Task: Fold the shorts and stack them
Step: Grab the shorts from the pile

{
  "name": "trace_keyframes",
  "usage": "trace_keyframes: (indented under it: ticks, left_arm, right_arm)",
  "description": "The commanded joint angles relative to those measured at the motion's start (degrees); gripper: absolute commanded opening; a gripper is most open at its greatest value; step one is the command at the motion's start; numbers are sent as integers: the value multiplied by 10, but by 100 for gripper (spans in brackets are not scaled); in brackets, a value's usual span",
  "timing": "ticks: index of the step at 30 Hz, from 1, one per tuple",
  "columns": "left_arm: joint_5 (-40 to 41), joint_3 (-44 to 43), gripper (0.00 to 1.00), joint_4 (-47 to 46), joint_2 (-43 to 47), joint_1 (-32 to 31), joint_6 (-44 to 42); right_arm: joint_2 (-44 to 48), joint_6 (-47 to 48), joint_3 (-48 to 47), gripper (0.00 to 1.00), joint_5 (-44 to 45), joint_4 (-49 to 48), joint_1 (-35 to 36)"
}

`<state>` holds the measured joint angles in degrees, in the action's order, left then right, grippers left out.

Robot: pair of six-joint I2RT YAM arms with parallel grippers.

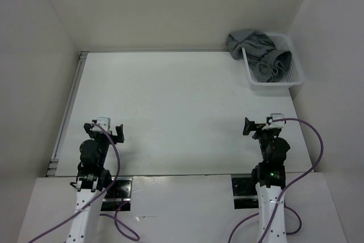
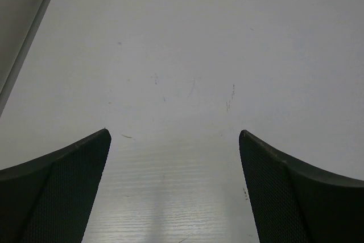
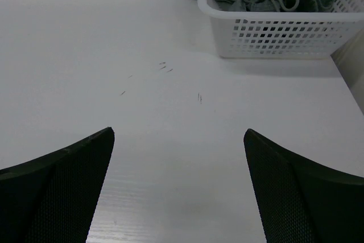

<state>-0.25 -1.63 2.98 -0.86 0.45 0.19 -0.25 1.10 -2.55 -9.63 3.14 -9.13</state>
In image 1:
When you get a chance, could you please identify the grey shorts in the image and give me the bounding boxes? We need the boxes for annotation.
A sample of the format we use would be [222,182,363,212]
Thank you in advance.
[225,29,292,83]

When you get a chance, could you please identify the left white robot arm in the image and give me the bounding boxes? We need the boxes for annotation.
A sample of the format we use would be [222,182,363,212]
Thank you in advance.
[67,117,124,242]

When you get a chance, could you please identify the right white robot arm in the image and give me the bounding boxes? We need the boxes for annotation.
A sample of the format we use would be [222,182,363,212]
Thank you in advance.
[243,113,290,242]

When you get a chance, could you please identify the white plastic basket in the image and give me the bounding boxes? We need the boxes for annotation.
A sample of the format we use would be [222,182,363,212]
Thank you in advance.
[241,32,305,92]

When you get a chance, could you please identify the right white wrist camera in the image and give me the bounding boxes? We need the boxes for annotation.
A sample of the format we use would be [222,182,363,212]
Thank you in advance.
[262,113,286,130]

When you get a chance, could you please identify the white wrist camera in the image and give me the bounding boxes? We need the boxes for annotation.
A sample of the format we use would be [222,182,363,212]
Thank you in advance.
[91,117,111,133]
[262,113,286,130]

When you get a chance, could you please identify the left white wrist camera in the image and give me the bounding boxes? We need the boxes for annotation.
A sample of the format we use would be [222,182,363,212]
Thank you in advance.
[91,117,111,133]

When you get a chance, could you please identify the aluminium table edge rail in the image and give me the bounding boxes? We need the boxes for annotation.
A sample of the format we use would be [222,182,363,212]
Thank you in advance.
[45,51,89,177]

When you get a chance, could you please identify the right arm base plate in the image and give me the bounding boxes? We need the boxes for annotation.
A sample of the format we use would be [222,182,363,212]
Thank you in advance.
[231,175,258,209]

